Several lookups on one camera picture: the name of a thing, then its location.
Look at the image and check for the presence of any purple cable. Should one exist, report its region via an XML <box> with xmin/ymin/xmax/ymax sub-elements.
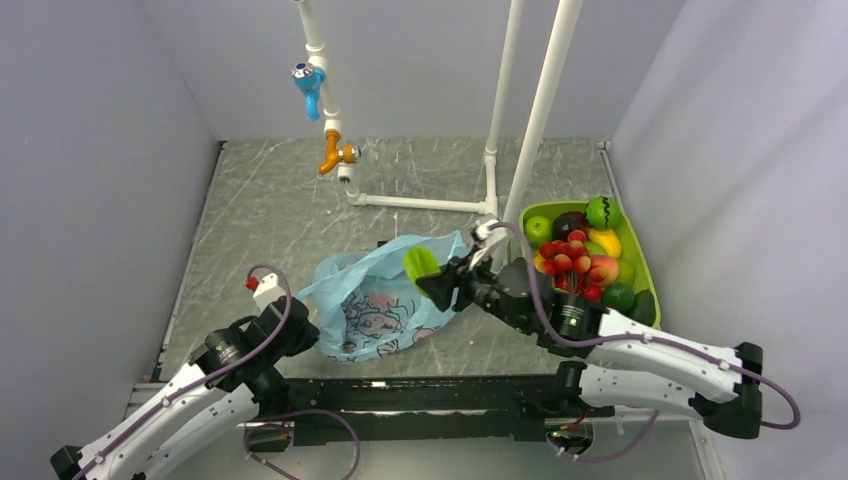
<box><xmin>72</xmin><ymin>264</ymin><xmax>362</xmax><ymax>480</ymax></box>
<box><xmin>490</xmin><ymin>221</ymin><xmax>802</xmax><ymax>464</ymax></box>

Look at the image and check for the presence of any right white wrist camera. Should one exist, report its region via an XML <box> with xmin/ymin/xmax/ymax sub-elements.
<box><xmin>469</xmin><ymin>218</ymin><xmax>512</xmax><ymax>270</ymax></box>

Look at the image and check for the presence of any fake watermelon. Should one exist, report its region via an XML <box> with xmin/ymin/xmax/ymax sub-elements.
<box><xmin>584</xmin><ymin>196</ymin><xmax>622</xmax><ymax>230</ymax></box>

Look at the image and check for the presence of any fake yellow lemon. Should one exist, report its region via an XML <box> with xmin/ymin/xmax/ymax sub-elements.
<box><xmin>588</xmin><ymin>228</ymin><xmax>623</xmax><ymax>259</ymax></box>
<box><xmin>533</xmin><ymin>255</ymin><xmax>546</xmax><ymax>273</ymax></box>

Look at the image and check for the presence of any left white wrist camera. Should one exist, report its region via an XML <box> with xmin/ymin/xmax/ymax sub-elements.
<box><xmin>245</xmin><ymin>273</ymin><xmax>286</xmax><ymax>311</ymax></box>

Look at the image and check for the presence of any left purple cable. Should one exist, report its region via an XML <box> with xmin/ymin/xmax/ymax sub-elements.
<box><xmin>72</xmin><ymin>264</ymin><xmax>362</xmax><ymax>480</ymax></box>

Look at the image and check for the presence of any fake yellow lemon in basket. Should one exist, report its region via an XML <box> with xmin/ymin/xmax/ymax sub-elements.
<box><xmin>588</xmin><ymin>228</ymin><xmax>623</xmax><ymax>259</ymax></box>

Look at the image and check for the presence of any fake peach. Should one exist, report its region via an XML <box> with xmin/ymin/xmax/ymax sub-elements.
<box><xmin>588</xmin><ymin>255</ymin><xmax>619</xmax><ymax>288</ymax></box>

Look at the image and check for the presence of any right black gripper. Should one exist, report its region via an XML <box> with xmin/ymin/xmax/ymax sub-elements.
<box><xmin>417</xmin><ymin>243</ymin><xmax>533</xmax><ymax>334</ymax></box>

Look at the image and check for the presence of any green plastic basket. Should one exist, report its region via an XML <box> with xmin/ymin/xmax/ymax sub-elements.
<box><xmin>519</xmin><ymin>200</ymin><xmax>662</xmax><ymax>330</ymax></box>

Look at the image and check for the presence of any fake dark purple fruit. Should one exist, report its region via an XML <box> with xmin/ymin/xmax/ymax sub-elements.
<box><xmin>551</xmin><ymin>211</ymin><xmax>588</xmax><ymax>241</ymax></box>

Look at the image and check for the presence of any fake pale green pear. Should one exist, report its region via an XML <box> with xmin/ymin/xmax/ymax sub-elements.
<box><xmin>616</xmin><ymin>258</ymin><xmax>635</xmax><ymax>286</ymax></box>

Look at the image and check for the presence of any blue plastic tap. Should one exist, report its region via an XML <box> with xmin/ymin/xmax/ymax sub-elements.
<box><xmin>291</xmin><ymin>62</ymin><xmax>325</xmax><ymax>121</ymax></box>

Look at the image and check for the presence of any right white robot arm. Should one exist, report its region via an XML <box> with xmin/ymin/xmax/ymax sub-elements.
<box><xmin>413</xmin><ymin>257</ymin><xmax>762</xmax><ymax>440</ymax></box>

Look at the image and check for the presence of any fake avocado dark green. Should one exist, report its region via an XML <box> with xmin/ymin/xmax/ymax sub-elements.
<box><xmin>627</xmin><ymin>289</ymin><xmax>657</xmax><ymax>327</ymax></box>

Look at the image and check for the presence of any fake green apple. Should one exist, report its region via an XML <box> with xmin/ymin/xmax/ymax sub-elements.
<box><xmin>524</xmin><ymin>215</ymin><xmax>552</xmax><ymax>249</ymax></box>

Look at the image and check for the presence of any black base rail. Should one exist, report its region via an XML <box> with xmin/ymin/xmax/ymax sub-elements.
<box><xmin>245</xmin><ymin>374</ymin><xmax>615</xmax><ymax>453</ymax></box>

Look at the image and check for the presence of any fake green starfruit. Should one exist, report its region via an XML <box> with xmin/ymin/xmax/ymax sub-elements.
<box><xmin>402</xmin><ymin>246</ymin><xmax>441</xmax><ymax>284</ymax></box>

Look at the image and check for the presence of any white PVC pipe frame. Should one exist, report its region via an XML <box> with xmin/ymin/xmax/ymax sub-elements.
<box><xmin>295</xmin><ymin>1</ymin><xmax>583</xmax><ymax>220</ymax></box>

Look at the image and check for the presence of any light blue plastic bag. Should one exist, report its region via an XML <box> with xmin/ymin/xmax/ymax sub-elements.
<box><xmin>296</xmin><ymin>231</ymin><xmax>468</xmax><ymax>364</ymax></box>

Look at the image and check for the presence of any fake lime green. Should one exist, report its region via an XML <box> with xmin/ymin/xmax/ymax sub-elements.
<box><xmin>585</xmin><ymin>241</ymin><xmax>607</xmax><ymax>255</ymax></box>

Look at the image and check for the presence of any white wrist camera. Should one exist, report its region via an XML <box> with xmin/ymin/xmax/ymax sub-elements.
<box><xmin>469</xmin><ymin>218</ymin><xmax>512</xmax><ymax>270</ymax></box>
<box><xmin>245</xmin><ymin>273</ymin><xmax>286</xmax><ymax>311</ymax></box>

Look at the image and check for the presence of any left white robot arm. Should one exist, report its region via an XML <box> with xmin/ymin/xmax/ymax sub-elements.
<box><xmin>50</xmin><ymin>297</ymin><xmax>319</xmax><ymax>479</ymax></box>

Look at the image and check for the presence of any orange plastic tap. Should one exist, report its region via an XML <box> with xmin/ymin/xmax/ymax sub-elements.
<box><xmin>318</xmin><ymin>130</ymin><xmax>361</xmax><ymax>175</ymax></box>

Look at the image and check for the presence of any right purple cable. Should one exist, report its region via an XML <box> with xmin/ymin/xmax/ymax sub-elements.
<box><xmin>490</xmin><ymin>221</ymin><xmax>802</xmax><ymax>464</ymax></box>

